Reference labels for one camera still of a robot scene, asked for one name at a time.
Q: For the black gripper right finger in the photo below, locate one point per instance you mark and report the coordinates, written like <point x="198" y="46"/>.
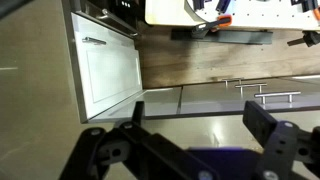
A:
<point x="280" y="143"/>

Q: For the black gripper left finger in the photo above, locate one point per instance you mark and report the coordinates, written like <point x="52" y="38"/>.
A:
<point x="150" y="150"/>

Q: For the plain base cabinet door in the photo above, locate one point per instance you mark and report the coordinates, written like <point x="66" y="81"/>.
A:
<point x="156" y="103"/>

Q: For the cabinet drawer front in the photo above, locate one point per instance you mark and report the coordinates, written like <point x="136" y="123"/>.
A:
<point x="200" y="84"/>
<point x="206" y="91"/>
<point x="216" y="105"/>

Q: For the shaker panel cabinet door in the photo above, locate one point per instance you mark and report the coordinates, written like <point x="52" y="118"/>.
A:
<point x="110" y="70"/>

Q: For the dark table base beam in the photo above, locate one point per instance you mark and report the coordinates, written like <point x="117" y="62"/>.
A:
<point x="233" y="37"/>

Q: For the white perforated mounting table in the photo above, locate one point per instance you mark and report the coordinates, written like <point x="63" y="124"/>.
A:
<point x="266" y="20"/>

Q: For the orange and black clamp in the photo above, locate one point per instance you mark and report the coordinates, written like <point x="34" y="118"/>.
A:
<point x="213" y="24"/>

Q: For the dark built-in appliance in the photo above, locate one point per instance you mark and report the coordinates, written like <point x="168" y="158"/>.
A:
<point x="126" y="15"/>

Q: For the black aluminium rail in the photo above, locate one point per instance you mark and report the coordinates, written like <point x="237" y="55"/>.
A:
<point x="222" y="5"/>
<point x="198" y="4"/>

